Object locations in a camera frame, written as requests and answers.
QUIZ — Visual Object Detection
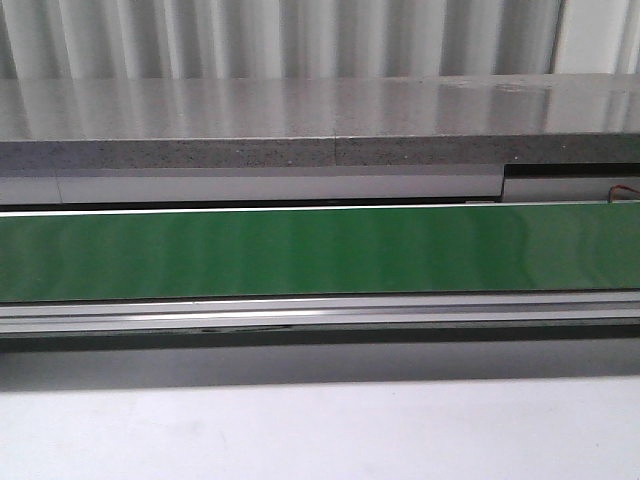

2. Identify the grey speckled stone counter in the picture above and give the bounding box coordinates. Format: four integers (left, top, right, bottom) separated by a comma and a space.
0, 72, 640, 205

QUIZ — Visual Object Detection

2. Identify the green conveyor belt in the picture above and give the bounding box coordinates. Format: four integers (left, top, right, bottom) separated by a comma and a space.
1, 202, 639, 303

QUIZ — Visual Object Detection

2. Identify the white pleated curtain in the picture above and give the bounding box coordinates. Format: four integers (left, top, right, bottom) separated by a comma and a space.
1, 1, 639, 79

